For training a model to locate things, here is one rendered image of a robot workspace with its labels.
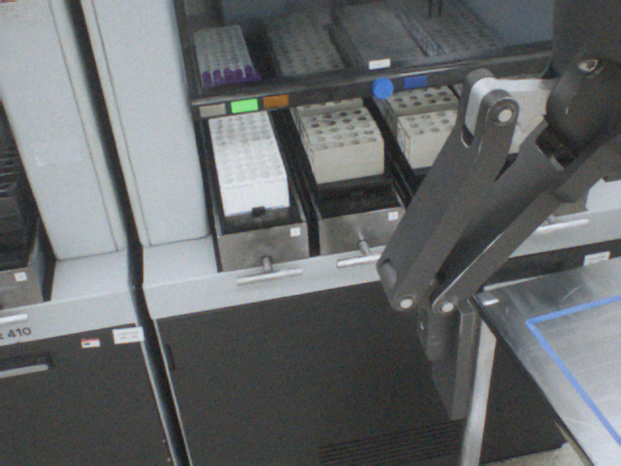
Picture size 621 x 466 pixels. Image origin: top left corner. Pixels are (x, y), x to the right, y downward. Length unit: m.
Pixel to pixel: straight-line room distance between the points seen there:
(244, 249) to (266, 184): 0.10
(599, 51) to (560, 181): 0.05
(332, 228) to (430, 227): 0.85
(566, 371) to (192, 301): 0.57
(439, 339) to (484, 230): 0.06
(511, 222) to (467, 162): 0.03
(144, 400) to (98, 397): 0.08
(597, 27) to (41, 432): 1.24
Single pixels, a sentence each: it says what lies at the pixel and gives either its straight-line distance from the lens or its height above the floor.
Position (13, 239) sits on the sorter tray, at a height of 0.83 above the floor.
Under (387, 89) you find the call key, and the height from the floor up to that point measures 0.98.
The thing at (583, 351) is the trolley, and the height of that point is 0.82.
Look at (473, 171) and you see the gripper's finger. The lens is 0.28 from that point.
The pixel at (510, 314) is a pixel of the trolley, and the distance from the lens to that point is 0.96.
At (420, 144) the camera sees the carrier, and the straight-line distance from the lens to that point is 1.19.
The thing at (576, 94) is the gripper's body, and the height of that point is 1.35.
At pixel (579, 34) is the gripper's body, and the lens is 0.27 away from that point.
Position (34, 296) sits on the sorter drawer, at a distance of 1.18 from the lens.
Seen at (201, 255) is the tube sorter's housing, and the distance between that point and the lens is 1.20.
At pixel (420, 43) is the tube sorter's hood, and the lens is 1.11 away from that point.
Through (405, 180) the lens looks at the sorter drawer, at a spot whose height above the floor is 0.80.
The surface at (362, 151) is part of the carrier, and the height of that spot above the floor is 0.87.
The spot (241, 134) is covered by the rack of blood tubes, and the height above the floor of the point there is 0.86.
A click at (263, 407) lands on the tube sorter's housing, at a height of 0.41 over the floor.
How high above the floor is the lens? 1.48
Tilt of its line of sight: 38 degrees down
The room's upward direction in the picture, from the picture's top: 4 degrees counter-clockwise
